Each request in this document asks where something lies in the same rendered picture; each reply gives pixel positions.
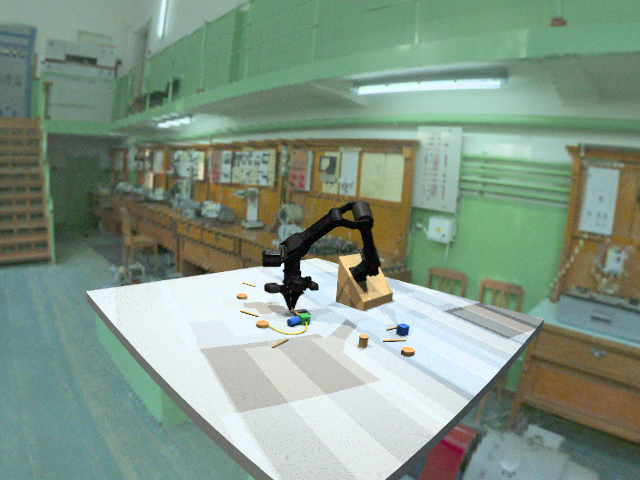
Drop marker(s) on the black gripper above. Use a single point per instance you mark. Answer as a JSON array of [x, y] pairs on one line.
[[290, 298]]

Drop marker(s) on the blue cube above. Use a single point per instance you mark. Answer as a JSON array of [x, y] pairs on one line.
[[402, 329]]

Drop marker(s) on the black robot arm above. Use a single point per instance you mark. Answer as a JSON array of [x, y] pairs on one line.
[[299, 244]]

